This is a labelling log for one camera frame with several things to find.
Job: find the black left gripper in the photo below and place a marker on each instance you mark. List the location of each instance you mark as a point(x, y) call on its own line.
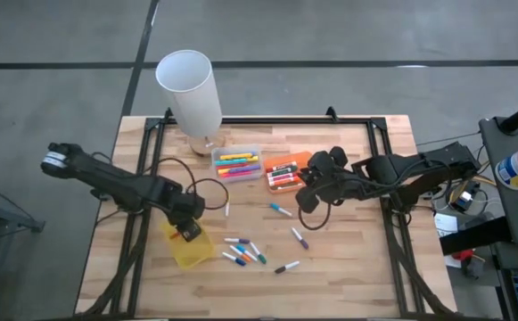
point(185, 203)

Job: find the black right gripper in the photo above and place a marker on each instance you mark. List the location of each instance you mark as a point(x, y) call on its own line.
point(330, 178)

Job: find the red-capped white marker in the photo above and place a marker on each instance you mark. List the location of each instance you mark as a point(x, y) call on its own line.
point(176, 235)

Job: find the orange-red whiteboard marker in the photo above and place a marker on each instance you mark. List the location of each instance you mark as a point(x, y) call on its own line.
point(286, 182)

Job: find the magenta whiteboard marker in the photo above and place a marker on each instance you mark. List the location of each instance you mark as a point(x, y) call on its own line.
point(284, 177)

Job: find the green whiteboard marker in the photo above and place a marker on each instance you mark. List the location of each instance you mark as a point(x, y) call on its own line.
point(283, 172)

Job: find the orange-yellow highlighter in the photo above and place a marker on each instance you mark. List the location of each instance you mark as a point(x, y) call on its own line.
point(224, 171)

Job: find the red whiteboard marker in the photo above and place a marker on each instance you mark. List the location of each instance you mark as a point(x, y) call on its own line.
point(281, 167)

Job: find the yellow plastic bin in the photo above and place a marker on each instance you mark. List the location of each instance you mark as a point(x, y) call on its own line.
point(191, 256)

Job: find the teal-capped white marker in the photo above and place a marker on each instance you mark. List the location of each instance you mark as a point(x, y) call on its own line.
point(281, 210)

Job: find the pink highlighter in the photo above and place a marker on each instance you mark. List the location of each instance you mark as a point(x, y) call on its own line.
point(236, 175)

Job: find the red highlighter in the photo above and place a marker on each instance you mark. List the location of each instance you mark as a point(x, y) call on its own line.
point(232, 166)

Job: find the teal highlighter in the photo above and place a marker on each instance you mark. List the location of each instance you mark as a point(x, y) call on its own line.
point(232, 162)

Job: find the purple-capped white marker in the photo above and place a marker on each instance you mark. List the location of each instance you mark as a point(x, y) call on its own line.
point(236, 241)
point(301, 242)

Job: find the yellow highlighter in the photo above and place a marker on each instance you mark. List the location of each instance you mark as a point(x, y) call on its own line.
point(254, 158)
point(236, 156)

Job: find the purple highlighter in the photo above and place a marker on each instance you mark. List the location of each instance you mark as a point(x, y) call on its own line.
point(247, 169)

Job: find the light-blue-capped white marker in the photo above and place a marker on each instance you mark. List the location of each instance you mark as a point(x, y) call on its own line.
point(247, 253)

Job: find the black-capped white marker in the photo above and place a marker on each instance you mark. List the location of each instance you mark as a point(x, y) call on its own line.
point(287, 266)

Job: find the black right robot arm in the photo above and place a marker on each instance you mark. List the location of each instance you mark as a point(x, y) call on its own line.
point(419, 165)

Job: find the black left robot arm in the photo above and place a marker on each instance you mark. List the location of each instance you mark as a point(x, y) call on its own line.
point(116, 183)

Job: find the orange plastic bin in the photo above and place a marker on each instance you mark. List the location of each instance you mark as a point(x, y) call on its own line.
point(301, 157)

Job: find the clear plastic bin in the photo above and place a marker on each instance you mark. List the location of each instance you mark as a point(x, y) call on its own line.
point(240, 148)

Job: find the white paper sheet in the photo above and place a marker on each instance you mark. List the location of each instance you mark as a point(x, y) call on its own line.
point(446, 223)

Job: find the small power device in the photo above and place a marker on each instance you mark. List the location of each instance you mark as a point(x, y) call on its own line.
point(463, 200)

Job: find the red object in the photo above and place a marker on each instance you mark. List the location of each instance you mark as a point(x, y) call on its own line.
point(463, 255)

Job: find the black stand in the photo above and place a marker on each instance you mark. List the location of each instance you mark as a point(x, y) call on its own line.
point(9, 219)

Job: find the grey cart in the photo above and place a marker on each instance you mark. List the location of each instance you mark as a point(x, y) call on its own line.
point(508, 214)

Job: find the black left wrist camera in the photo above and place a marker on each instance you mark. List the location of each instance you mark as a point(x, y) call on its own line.
point(191, 231)

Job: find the black metal table frame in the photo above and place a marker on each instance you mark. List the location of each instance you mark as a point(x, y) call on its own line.
point(352, 120)

